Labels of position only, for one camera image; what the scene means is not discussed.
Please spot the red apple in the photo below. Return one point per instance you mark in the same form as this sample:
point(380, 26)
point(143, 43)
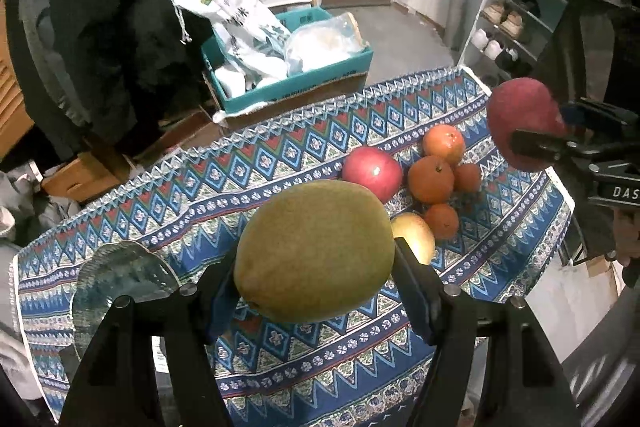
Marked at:
point(520, 107)
point(371, 172)

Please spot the grey printed bag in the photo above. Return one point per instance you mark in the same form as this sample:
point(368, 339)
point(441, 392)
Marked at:
point(12, 297)

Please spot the small orange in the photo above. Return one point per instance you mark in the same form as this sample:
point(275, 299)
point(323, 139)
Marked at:
point(468, 178)

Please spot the person's right hand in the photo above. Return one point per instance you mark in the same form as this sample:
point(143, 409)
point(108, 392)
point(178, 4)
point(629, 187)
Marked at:
point(629, 242)

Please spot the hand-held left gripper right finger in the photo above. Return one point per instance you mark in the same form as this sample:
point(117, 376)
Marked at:
point(417, 297)

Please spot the labelled flat cardboard box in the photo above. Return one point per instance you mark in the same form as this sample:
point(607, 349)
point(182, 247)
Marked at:
point(180, 134)

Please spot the teal cardboard box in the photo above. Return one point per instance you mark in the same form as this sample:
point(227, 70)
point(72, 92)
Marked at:
point(330, 74)

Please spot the green glass bowl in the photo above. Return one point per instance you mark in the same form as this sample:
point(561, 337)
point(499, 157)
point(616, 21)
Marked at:
point(120, 272)

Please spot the dark grey cloth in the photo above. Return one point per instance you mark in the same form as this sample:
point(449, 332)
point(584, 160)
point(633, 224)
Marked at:
point(35, 212)

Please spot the clear plastic bag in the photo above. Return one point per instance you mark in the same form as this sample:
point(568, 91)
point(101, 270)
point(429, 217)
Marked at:
point(325, 39)

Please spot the black jacket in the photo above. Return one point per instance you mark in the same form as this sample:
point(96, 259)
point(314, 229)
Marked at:
point(110, 17)

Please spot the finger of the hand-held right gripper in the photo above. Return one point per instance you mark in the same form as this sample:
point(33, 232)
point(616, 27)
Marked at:
point(540, 146)
point(572, 114)

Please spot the blue patterned tablecloth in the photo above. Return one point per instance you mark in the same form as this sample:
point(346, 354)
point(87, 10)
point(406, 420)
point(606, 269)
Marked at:
point(300, 147)

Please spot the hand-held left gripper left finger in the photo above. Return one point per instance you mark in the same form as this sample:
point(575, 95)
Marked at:
point(221, 312)

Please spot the wooden cabinet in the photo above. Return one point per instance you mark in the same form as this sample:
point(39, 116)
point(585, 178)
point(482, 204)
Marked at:
point(12, 107)

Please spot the white printed plastic bag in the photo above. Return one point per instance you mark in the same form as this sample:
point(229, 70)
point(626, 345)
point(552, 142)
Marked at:
point(230, 2)

